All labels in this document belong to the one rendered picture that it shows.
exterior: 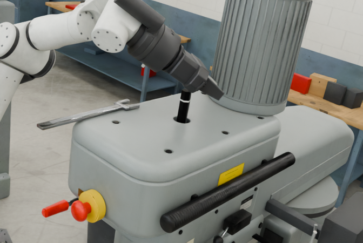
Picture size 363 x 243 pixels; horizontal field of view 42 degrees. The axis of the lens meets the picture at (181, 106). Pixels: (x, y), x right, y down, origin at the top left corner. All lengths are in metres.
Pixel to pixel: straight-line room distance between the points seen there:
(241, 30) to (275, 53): 0.09
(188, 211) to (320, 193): 0.78
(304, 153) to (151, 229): 0.65
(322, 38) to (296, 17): 4.34
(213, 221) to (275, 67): 0.37
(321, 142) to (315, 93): 3.49
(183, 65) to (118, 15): 0.16
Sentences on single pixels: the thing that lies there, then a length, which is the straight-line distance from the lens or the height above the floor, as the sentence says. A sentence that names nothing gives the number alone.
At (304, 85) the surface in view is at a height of 0.97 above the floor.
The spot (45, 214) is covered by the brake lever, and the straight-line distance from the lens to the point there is 1.01.
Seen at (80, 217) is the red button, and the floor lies 1.76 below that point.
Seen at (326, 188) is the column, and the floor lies 1.56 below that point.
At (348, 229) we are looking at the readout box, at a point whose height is 1.72.
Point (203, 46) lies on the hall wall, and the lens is 6.28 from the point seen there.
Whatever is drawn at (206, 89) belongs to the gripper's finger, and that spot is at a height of 1.97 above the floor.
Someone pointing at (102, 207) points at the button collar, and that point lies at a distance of 0.91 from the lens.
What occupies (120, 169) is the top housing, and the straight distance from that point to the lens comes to 0.86.
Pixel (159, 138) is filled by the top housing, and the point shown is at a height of 1.89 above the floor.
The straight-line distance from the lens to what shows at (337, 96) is 4.86.
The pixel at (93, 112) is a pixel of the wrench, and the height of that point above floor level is 1.90.
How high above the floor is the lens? 2.28
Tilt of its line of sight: 21 degrees down
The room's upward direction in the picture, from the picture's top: 10 degrees clockwise
